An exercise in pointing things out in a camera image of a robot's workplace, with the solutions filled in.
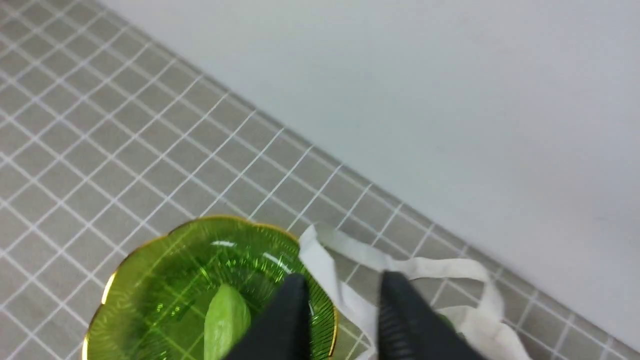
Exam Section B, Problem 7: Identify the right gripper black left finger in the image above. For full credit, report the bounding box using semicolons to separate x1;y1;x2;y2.
225;273;312;360

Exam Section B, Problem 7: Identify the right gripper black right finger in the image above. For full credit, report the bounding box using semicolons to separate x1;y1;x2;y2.
379;271;483;360

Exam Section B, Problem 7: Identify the light green vegetable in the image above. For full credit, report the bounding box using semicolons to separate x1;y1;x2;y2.
203;284;252;360

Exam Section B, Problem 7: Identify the white cloth bag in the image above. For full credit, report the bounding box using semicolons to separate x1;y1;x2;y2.
298;223;530;360

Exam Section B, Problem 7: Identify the green glass plate, gold rim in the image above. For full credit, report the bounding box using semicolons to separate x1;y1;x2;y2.
81;215;339;360

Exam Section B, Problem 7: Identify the grey checkered tablecloth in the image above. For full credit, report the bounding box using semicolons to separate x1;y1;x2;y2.
0;0;639;360

